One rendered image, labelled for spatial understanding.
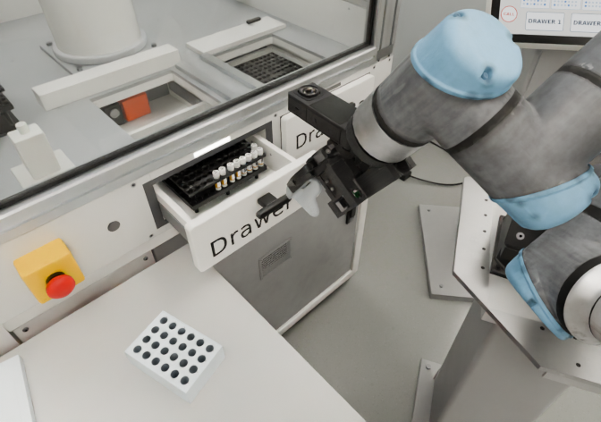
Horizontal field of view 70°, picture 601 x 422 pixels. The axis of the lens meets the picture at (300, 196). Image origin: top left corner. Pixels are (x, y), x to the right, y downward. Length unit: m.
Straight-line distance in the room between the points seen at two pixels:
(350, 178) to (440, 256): 1.39
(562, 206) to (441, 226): 1.59
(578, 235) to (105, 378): 0.70
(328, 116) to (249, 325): 0.41
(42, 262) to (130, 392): 0.24
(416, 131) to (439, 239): 1.55
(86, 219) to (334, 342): 1.07
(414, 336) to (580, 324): 1.11
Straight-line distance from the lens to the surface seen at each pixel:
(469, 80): 0.35
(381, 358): 1.60
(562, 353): 0.85
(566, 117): 0.40
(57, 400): 0.79
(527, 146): 0.39
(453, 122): 0.38
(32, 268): 0.74
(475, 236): 0.95
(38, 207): 0.73
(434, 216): 2.02
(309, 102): 0.52
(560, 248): 0.63
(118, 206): 0.78
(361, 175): 0.49
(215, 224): 0.71
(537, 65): 1.46
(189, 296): 0.81
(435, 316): 1.73
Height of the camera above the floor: 1.41
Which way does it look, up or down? 43 degrees down
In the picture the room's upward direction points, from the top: straight up
